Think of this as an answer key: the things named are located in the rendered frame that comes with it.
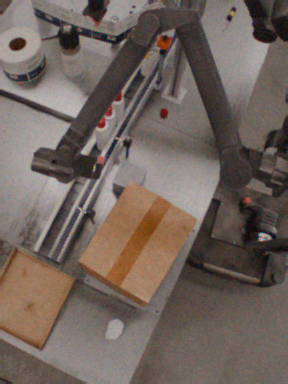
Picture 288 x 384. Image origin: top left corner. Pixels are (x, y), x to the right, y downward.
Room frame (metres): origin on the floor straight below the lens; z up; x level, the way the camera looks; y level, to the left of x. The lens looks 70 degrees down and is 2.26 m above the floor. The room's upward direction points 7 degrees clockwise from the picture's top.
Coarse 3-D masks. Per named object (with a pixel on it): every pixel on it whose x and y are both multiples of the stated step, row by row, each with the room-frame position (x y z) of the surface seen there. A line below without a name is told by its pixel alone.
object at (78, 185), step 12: (168, 48) 1.21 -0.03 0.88; (156, 72) 1.06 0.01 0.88; (132, 84) 0.98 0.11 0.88; (132, 96) 0.91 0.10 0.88; (132, 108) 0.85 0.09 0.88; (120, 132) 0.73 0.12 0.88; (96, 144) 0.67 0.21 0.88; (96, 156) 0.62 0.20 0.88; (108, 156) 0.62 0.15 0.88; (84, 180) 0.51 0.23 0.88; (96, 180) 0.52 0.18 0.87; (72, 192) 0.46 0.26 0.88; (84, 192) 0.47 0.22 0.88; (72, 204) 0.41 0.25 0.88; (60, 216) 0.36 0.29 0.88; (72, 216) 0.37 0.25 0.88; (60, 228) 0.32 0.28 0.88; (48, 240) 0.27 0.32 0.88; (60, 240) 0.27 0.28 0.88; (48, 252) 0.22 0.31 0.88; (60, 252) 0.23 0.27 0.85
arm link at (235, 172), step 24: (168, 24) 0.59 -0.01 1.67; (192, 24) 0.59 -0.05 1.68; (192, 48) 0.56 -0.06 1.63; (192, 72) 0.53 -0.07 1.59; (216, 72) 0.53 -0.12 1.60; (216, 96) 0.49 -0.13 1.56; (216, 120) 0.46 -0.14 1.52; (216, 144) 0.42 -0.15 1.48; (240, 144) 0.42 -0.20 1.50; (240, 168) 0.37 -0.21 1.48
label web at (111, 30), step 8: (144, 8) 1.27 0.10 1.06; (152, 8) 1.30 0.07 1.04; (72, 16) 1.21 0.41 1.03; (80, 16) 1.20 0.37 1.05; (88, 16) 1.19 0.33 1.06; (128, 16) 1.21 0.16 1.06; (136, 16) 1.24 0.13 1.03; (80, 24) 1.20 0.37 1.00; (88, 24) 1.19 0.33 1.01; (104, 24) 1.17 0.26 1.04; (112, 24) 1.16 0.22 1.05; (120, 24) 1.18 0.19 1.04; (128, 24) 1.21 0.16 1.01; (136, 24) 1.25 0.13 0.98; (80, 32) 1.20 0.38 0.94; (88, 32) 1.19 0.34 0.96; (96, 32) 1.18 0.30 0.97; (104, 32) 1.17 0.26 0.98; (112, 32) 1.16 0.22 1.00; (120, 32) 1.18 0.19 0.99; (128, 32) 1.21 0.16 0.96; (104, 40) 1.17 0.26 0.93; (112, 40) 1.16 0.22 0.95; (120, 40) 1.18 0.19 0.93
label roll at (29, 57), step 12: (0, 36) 1.07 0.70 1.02; (12, 36) 1.07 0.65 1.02; (24, 36) 1.08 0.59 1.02; (36, 36) 1.08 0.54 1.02; (0, 48) 1.00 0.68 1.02; (12, 48) 1.04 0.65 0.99; (24, 48) 1.01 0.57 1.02; (36, 48) 1.02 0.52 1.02; (0, 60) 0.95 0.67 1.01; (12, 60) 0.94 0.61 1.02; (24, 60) 0.95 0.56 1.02; (36, 60) 0.99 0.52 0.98; (12, 72) 0.93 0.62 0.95; (24, 72) 0.94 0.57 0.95; (36, 72) 0.97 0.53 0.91
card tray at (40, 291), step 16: (16, 256) 0.19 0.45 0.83; (16, 272) 0.13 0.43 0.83; (32, 272) 0.14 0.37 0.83; (48, 272) 0.15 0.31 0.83; (0, 288) 0.06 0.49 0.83; (16, 288) 0.07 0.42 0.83; (32, 288) 0.08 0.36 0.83; (48, 288) 0.09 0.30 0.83; (64, 288) 0.10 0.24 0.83; (0, 304) 0.00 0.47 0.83; (16, 304) 0.01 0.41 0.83; (32, 304) 0.02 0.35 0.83; (48, 304) 0.03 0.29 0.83; (0, 320) -0.06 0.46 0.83; (16, 320) -0.05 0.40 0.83; (32, 320) -0.04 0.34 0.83; (48, 320) -0.03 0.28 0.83; (16, 336) -0.10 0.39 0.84; (32, 336) -0.09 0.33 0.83
